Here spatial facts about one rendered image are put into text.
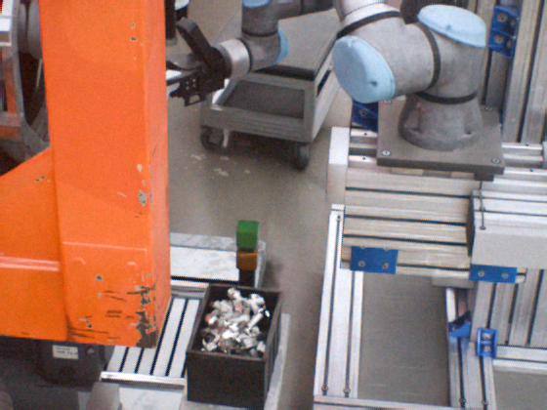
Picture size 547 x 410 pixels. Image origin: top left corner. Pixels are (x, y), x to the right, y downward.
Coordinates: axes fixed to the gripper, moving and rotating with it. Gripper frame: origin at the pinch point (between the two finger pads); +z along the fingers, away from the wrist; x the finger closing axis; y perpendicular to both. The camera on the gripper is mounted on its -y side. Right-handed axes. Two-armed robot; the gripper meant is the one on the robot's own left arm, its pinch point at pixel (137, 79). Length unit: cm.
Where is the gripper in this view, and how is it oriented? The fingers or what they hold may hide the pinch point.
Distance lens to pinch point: 229.1
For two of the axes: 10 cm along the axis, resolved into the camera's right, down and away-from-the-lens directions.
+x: -6.2, -4.5, 6.4
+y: -0.3, 8.3, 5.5
